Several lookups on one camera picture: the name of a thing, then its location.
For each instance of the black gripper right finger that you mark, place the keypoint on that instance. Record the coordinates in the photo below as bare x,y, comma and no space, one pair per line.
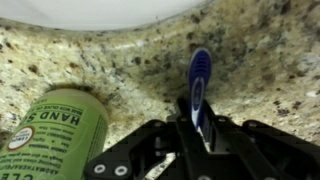
266,152

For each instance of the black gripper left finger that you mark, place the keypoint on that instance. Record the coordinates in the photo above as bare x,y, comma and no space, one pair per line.
139,152

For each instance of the white oval sink basin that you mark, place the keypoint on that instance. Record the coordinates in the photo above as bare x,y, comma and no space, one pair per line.
93,14

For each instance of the green hand soap bottle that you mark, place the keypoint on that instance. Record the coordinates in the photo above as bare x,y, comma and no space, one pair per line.
60,133

